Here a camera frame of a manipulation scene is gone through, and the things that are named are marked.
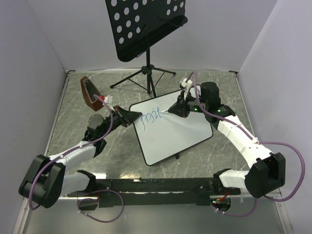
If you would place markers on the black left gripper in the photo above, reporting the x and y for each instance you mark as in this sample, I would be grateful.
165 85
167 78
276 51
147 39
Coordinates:
126 117

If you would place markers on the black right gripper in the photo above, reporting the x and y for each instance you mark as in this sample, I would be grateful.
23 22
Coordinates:
180 108

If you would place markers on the white rectangular whiteboard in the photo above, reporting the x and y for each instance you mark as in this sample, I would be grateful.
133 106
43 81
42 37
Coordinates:
161 135

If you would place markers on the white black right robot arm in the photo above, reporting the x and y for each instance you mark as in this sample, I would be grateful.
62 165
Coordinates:
266 169

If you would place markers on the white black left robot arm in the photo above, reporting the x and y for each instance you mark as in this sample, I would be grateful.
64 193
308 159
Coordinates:
46 179

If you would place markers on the brown wooden metronome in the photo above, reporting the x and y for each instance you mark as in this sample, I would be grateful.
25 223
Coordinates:
88 91

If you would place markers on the black perforated music stand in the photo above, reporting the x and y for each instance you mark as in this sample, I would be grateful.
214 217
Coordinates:
137 25

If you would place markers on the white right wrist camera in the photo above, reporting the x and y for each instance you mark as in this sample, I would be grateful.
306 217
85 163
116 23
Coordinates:
185 85

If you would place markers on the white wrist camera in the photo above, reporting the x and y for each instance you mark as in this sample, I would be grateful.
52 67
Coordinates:
108 99
185 85

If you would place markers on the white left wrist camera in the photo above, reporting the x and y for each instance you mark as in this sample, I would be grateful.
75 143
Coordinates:
108 99

